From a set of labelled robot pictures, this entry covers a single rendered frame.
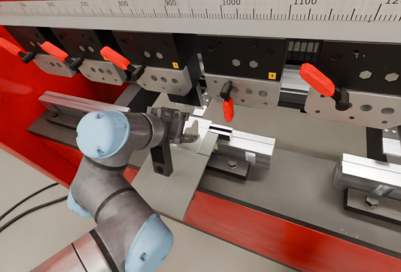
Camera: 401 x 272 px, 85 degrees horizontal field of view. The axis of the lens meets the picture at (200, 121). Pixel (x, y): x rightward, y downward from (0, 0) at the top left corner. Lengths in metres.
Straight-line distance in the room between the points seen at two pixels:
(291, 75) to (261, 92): 0.41
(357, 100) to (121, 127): 0.39
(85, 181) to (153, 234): 0.15
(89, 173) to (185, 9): 0.31
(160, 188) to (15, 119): 0.85
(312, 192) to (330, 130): 1.30
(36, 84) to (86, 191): 0.96
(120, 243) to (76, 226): 1.66
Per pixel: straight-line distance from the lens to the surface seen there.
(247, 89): 0.47
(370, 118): 0.48
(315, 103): 0.45
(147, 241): 0.33
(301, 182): 0.74
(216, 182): 0.73
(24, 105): 1.30
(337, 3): 0.35
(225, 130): 0.68
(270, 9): 0.36
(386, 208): 0.75
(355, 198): 0.73
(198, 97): 0.58
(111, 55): 0.53
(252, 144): 0.68
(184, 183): 0.61
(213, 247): 1.57
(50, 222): 2.16
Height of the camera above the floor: 1.54
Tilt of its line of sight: 50 degrees down
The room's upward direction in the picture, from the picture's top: 16 degrees counter-clockwise
